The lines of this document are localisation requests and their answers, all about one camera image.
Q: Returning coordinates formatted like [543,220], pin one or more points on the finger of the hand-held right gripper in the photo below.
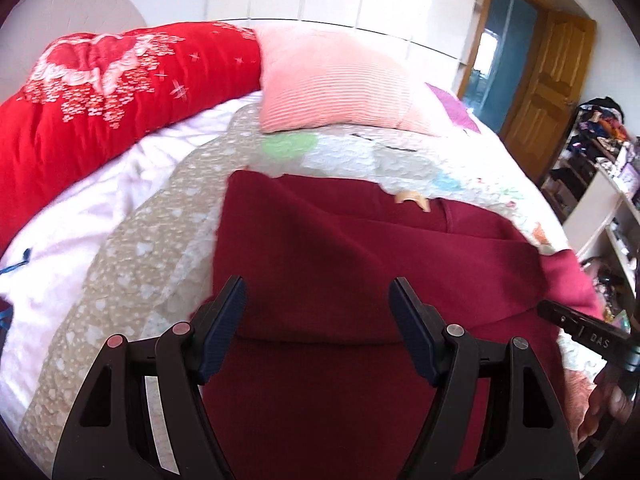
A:
[557,314]

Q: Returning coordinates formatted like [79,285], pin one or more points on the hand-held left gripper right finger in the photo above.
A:
[412,330]

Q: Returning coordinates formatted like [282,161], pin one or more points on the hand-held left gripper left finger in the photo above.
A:
[225,330]

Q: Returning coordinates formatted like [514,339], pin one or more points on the dark red garment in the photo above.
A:
[325,260]

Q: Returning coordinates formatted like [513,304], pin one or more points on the pile of colourful clothes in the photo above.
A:
[605,125]

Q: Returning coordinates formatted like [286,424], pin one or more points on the person's right hand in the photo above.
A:
[607,400]

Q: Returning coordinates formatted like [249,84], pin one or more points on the patchwork quilted bedspread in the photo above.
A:
[150,260]

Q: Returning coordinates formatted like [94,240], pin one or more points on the white shelf unit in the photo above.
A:
[595,200]

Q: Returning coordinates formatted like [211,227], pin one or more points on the tan garment label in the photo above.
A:
[414,200]

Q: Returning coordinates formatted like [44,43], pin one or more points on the white bed sheet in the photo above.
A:
[75,220]

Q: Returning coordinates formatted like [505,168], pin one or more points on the wooden panel door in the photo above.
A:
[545,95]

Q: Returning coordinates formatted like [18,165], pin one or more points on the blue ribbon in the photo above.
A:
[7,270]

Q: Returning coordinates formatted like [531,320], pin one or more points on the pink ribbed pillow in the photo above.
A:
[335,80]

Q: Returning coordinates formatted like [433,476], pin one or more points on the red floral quilt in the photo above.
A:
[100,100]

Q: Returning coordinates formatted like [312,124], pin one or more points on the blue glass doorway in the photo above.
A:
[500,50]

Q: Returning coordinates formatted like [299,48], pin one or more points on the white rounded headboard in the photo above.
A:
[75,5]

